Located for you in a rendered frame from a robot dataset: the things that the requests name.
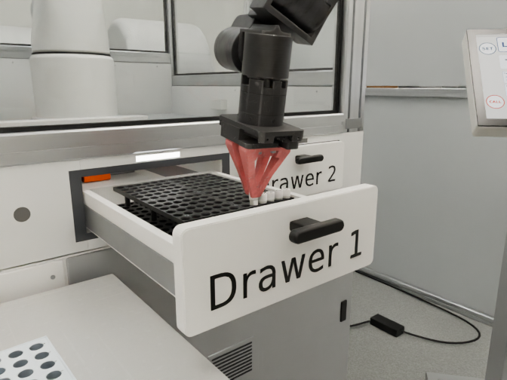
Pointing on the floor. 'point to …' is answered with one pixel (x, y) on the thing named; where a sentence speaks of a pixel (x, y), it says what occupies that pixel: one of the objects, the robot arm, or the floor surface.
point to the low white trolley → (104, 333)
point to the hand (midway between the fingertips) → (253, 190)
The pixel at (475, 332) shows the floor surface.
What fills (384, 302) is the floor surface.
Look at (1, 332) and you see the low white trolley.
